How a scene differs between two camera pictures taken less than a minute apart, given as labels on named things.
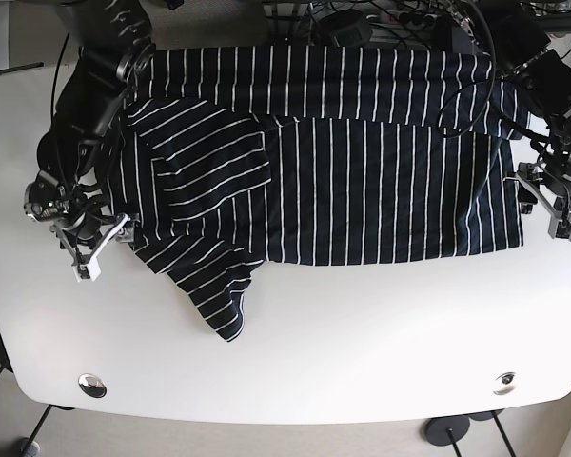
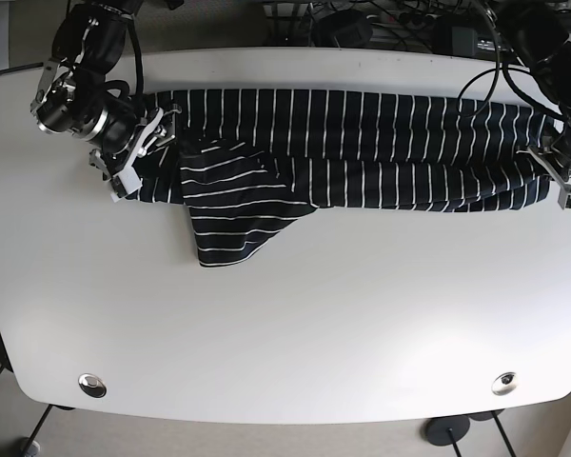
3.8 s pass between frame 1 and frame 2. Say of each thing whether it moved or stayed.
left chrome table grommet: stayed
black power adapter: stayed
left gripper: moved
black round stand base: stayed
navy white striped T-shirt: moved
